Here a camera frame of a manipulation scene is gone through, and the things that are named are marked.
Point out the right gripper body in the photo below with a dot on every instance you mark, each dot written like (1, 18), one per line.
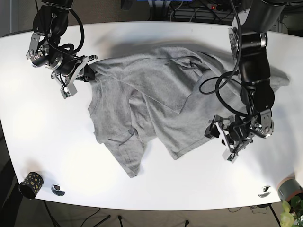
(66, 72)

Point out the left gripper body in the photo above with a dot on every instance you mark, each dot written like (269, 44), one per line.
(235, 134)

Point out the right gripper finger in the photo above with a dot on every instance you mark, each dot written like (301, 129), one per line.
(88, 74)

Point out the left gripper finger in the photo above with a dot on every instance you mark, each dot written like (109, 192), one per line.
(212, 131)

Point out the light grey printed T-shirt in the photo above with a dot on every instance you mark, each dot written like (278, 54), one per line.
(154, 94)

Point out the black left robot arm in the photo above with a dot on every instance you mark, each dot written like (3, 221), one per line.
(248, 39)

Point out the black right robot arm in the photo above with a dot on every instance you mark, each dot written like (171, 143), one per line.
(49, 25)

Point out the right silver table grommet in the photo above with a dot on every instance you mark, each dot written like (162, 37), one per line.
(265, 191)

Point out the silver table grommet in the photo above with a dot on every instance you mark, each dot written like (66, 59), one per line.
(57, 190)
(265, 191)

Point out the grey plant pot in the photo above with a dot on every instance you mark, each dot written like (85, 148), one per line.
(288, 188)

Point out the green potted plant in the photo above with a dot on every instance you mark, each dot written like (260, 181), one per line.
(292, 215)

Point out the left silver table grommet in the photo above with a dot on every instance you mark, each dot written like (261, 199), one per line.
(57, 190)

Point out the black dotted cup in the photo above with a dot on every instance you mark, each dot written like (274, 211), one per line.
(31, 185)

